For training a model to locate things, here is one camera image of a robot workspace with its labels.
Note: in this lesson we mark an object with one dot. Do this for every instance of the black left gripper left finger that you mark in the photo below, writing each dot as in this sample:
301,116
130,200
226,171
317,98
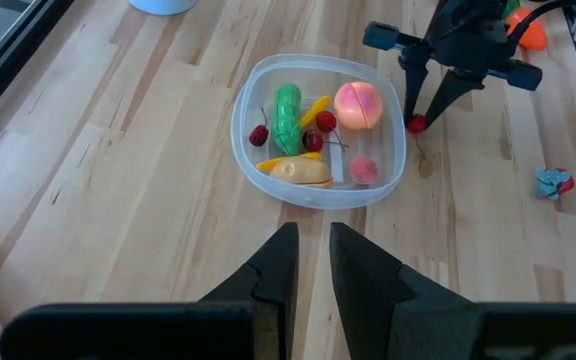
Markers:
275,280

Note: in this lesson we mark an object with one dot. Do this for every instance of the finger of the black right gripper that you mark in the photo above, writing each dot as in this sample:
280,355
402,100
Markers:
455,87
414,85

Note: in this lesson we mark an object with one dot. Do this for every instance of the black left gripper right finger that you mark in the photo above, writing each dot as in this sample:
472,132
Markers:
383,300

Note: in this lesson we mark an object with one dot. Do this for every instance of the red toy cherry with stem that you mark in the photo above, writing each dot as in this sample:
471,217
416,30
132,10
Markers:
416,124
259,136
326,121
313,141

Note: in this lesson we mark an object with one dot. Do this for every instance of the pink orange toy peach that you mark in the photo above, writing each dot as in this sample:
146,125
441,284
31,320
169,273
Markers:
358,105

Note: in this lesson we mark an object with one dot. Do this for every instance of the orange toy carrot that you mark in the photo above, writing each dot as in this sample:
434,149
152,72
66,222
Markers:
533,35

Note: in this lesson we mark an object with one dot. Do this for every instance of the pink toy raspberry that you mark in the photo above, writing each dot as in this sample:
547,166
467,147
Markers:
364,170

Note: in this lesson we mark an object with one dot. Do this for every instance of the yellow toy banana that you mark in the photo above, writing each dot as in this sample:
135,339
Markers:
268,164
316,110

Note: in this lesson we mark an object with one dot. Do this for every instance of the yellow toy potato half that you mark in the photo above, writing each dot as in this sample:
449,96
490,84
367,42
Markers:
300,172

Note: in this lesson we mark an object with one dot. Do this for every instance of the red toy strawberry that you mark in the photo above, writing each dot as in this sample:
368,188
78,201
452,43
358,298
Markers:
563,182

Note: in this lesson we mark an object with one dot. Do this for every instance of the clear plastic tupperware container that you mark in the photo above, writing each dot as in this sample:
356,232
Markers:
288,70

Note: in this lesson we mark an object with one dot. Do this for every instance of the green plant in white pot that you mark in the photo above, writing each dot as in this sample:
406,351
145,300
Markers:
163,6

